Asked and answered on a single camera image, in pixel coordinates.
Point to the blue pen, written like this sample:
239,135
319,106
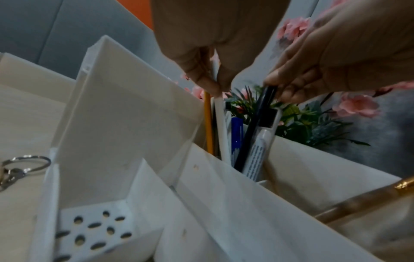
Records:
237,135

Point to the grey sofa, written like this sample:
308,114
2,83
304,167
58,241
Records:
64,28

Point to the person's left hand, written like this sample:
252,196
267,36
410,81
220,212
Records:
207,28

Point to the white marker with black cap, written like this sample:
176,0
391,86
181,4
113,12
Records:
260,151

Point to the artificial pink flower plant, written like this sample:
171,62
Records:
317,120

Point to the white pen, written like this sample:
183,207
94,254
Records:
223,128

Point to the gold pen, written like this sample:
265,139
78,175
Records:
355,202

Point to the yellow pencil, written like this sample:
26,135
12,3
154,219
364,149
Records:
209,122

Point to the white desk organizer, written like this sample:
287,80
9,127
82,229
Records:
129,133

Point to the orange cushion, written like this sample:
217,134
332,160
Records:
139,11

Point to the person's right hand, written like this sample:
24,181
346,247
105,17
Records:
362,51

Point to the black pen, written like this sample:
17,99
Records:
252,130

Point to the white plastic tray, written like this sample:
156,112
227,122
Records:
29,74

